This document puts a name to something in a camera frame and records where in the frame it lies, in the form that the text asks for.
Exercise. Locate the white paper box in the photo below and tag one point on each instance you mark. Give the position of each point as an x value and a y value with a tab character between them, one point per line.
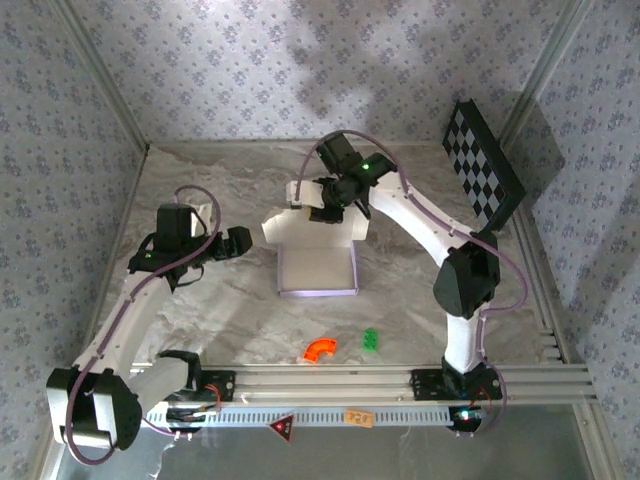
317	270

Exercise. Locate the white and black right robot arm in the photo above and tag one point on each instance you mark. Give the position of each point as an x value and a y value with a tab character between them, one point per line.
465	280

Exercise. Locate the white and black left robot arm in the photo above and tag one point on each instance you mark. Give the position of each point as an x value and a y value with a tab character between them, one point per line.
125	320

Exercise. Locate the green toy brick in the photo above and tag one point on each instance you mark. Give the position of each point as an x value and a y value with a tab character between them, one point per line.
371	340

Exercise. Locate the orange curved toy block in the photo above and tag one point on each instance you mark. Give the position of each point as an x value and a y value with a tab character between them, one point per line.
316	347

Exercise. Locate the black checkerboard calibration board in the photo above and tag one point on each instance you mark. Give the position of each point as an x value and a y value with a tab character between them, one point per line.
482	160

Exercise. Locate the red triangle warning sticker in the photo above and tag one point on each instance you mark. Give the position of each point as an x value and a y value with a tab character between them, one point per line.
281	426

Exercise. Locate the orange label sticker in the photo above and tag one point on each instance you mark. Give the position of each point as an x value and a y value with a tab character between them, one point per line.
359	418

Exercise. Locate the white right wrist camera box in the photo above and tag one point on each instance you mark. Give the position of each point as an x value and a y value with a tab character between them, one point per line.
305	192

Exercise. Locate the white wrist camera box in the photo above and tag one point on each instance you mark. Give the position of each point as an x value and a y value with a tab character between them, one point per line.
205	215
305	192

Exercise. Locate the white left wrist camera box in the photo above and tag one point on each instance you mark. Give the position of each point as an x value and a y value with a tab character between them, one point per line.
205	215

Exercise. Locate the aluminium frame bar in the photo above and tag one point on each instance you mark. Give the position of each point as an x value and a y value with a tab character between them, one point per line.
225	143
541	275
131	195

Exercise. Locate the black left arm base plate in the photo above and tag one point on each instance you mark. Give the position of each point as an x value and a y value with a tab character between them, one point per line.
222	385

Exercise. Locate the aluminium frame post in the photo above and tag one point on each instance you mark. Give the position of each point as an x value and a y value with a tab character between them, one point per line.
544	75
106	75

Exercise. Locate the long aluminium mounting rail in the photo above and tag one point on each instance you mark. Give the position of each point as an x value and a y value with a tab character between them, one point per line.
325	382

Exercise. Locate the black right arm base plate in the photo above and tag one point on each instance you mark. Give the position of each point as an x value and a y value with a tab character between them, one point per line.
425	385

